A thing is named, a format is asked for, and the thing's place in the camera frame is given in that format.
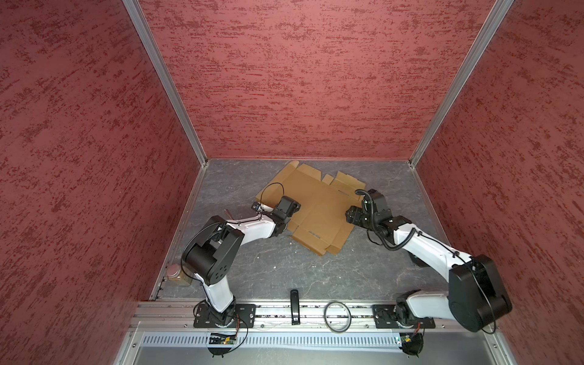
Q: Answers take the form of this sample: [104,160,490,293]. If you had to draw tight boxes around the brown cardboard box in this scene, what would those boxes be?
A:
[256,161,366,256]

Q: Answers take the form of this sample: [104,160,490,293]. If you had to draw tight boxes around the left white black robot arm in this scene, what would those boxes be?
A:
[180,196,301,327]

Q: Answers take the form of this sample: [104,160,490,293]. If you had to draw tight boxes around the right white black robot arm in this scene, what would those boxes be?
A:
[345,201,513,332]

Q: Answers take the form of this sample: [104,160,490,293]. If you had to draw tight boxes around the small metal spoon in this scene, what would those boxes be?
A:
[224,209,234,221]

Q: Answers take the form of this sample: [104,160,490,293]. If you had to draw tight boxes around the black calculator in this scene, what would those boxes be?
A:
[408,252,428,268]

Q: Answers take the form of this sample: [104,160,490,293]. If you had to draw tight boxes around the glass spice jar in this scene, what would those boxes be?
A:
[166,263,192,287]

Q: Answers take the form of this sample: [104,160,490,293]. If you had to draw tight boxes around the right circuit board connector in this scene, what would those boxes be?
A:
[401,333,424,357]

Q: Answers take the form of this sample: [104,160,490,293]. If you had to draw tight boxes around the circuit board connector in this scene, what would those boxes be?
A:
[401,333,424,357]
[207,332,238,357]

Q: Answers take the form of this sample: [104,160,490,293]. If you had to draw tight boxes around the left circuit board connector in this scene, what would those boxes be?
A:
[207,332,238,357]

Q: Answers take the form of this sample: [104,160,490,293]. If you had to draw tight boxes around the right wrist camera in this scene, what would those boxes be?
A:
[365,189,393,221]

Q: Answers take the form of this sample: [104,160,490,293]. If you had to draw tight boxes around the black handle bar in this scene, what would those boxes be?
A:
[290,289,301,325]

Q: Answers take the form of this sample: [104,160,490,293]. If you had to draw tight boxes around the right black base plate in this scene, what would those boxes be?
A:
[372,304,436,330]

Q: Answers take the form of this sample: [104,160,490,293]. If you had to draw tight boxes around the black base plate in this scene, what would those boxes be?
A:
[372,304,436,330]
[193,301,256,329]

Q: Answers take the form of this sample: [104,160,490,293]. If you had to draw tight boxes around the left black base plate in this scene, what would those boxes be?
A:
[193,301,256,329]

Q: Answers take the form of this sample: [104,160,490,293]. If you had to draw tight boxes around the black cable ring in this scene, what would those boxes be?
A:
[323,300,353,333]

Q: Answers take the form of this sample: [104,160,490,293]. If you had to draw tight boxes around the aluminium frame rail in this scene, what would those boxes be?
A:
[130,299,465,332]

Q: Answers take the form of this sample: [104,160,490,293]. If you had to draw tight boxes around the left aluminium corner post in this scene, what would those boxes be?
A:
[123,0,208,168]

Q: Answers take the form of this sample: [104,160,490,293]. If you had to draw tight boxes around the aluminium corner post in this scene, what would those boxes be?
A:
[409,0,514,170]
[123,0,208,168]

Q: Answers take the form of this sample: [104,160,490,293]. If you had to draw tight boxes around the white perforated cable duct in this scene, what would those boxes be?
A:
[139,332,402,352]

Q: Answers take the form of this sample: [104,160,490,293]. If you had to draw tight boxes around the right aluminium corner post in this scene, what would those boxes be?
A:
[409,0,514,170]

